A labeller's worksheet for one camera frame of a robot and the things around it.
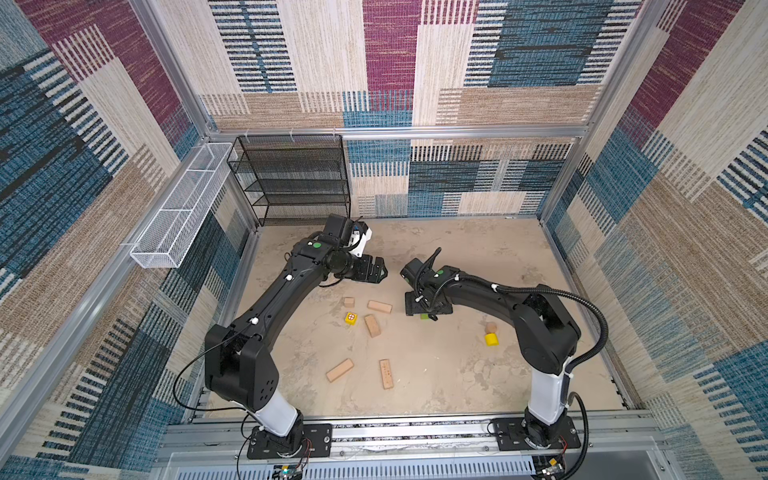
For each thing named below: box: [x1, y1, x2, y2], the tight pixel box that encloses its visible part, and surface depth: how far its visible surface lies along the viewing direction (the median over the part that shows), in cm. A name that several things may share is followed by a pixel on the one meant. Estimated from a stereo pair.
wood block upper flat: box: [367, 300, 393, 314], surface depth 98 cm
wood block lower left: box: [326, 358, 354, 383], surface depth 86 cm
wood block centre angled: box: [364, 314, 382, 338], surface depth 93 cm
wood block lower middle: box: [379, 359, 395, 390], surface depth 84 cm
